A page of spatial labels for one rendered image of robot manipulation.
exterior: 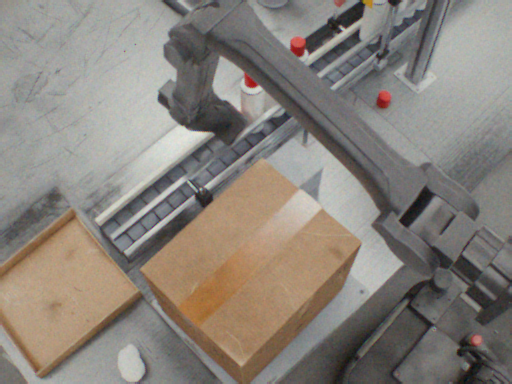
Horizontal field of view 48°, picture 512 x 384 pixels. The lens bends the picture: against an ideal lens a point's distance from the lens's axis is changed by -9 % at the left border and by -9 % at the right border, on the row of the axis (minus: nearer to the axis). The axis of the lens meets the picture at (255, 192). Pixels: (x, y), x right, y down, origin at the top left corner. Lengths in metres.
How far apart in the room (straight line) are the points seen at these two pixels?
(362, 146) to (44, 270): 0.90
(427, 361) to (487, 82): 0.86
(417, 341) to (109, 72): 1.22
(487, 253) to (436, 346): 1.27
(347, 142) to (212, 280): 0.42
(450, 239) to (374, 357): 1.24
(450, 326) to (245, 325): 1.11
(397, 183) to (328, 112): 0.11
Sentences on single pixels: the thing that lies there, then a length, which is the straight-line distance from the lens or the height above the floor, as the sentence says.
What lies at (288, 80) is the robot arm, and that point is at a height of 1.54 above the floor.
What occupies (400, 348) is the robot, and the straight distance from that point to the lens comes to 1.95.
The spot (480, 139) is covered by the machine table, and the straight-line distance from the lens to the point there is 1.59.
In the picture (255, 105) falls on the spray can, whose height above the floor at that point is 1.00.
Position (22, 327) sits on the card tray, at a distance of 1.40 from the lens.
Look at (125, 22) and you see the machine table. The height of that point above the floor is 0.83.
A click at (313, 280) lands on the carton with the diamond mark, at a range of 1.03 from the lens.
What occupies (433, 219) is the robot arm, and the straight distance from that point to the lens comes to 0.72.
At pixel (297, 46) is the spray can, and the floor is 1.08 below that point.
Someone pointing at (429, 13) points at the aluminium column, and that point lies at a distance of 1.45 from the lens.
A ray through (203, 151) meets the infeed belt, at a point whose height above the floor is 0.88.
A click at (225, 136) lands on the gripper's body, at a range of 1.30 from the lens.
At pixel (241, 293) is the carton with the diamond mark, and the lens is 1.02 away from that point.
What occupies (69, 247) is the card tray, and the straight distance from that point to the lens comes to 1.42.
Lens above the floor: 2.10
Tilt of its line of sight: 64 degrees down
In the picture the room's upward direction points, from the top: straight up
